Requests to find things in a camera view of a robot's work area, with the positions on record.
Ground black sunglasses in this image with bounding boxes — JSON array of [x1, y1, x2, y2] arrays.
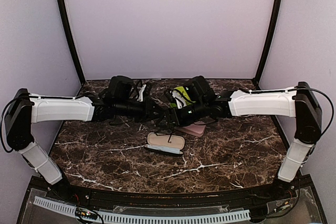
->
[[154, 119, 175, 143]]

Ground pink glasses case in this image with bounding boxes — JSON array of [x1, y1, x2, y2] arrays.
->
[[175, 122, 206, 137]]

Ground black glasses case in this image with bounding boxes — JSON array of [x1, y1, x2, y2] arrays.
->
[[144, 132, 185, 156]]

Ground blue cleaning cloth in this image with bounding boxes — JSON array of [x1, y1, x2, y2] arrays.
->
[[146, 144, 182, 155]]

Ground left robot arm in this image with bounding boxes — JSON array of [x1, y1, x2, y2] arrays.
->
[[1, 76, 164, 201]]

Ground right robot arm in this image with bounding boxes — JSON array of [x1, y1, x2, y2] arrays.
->
[[165, 76, 325, 200]]

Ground green bowl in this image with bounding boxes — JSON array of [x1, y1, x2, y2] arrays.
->
[[171, 86, 193, 104]]

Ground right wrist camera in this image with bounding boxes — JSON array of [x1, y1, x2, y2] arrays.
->
[[164, 89, 187, 109]]

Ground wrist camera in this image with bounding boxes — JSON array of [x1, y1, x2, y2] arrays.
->
[[164, 89, 187, 109], [137, 83, 152, 102]]

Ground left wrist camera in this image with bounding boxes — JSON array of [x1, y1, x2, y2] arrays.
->
[[137, 83, 152, 102]]

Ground black front rail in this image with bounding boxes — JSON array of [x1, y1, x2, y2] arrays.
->
[[28, 175, 312, 209]]

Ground left black frame post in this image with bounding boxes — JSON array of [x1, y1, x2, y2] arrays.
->
[[57, 0, 86, 84]]

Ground black frame post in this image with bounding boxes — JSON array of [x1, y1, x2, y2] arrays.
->
[[254, 0, 281, 84], [57, 0, 86, 84]]

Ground white slotted cable duct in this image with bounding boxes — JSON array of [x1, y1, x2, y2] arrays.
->
[[33, 196, 250, 223]]

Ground right black frame post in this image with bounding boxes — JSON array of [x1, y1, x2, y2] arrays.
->
[[254, 0, 281, 84]]

